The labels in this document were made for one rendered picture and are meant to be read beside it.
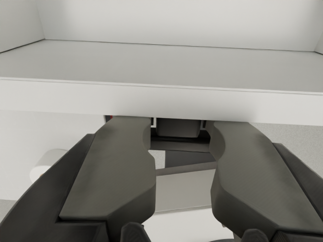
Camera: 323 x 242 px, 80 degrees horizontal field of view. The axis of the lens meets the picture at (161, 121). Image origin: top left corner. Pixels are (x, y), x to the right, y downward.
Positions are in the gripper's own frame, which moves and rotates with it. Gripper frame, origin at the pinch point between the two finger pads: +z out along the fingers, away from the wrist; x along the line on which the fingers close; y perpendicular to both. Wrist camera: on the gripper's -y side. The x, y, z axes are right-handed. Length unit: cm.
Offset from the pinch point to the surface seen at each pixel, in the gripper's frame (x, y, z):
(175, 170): 1.9, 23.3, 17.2
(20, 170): -27.3, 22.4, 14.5
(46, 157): -19.6, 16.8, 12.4
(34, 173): -21.0, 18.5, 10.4
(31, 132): -22.3, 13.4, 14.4
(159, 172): -1.3, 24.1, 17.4
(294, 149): 86, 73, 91
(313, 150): 98, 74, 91
